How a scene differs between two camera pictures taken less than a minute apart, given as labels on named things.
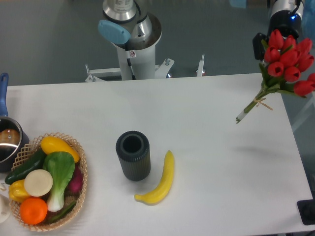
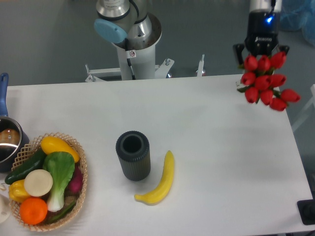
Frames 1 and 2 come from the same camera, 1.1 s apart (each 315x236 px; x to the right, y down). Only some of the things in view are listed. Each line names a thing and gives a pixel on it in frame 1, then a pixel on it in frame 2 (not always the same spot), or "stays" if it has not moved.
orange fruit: x=33 y=210 stays
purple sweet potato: x=75 y=184 stays
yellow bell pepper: x=16 y=191 stays
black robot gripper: x=286 y=22 -> x=262 y=36
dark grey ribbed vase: x=133 y=148 stays
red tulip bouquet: x=285 y=60 -> x=260 y=82
